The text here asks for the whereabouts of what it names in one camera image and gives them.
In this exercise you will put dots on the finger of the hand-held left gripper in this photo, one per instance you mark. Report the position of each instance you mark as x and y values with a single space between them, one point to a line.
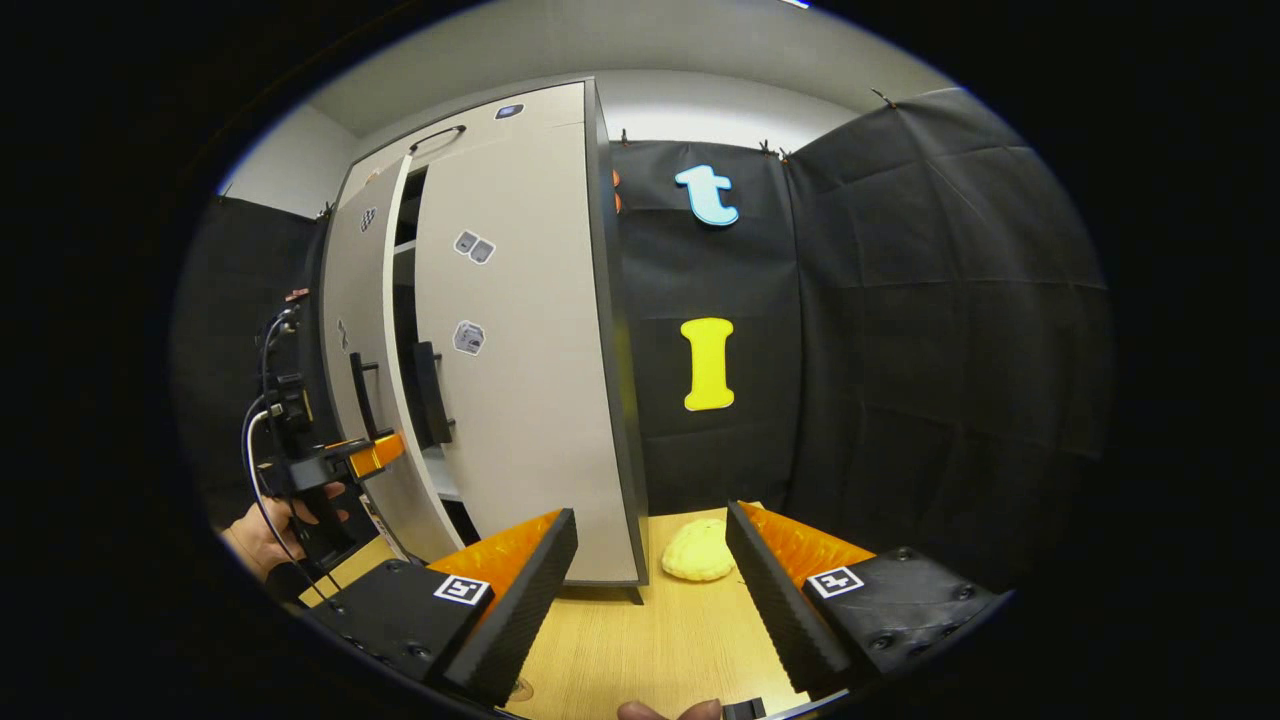
375 455

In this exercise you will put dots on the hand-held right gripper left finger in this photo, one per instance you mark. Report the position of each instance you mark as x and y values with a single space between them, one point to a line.
520 610

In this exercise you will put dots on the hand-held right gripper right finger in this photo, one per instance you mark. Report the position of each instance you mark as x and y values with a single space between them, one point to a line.
775 610

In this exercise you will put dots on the round wooden coaster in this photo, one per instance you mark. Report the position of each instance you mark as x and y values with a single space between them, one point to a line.
520 690

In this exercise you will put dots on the white cabinet door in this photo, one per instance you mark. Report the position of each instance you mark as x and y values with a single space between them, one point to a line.
530 420
375 290

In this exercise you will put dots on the white and grey cabinet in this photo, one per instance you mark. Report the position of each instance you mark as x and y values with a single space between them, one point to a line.
610 350

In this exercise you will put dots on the white cabinet drawer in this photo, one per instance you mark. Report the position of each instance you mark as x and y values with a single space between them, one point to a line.
550 112

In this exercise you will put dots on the yellow lumpy soft object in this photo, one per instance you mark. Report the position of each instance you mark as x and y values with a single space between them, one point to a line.
698 552

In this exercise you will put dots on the black backdrop cloth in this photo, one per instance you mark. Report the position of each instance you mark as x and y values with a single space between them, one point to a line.
950 350
215 330

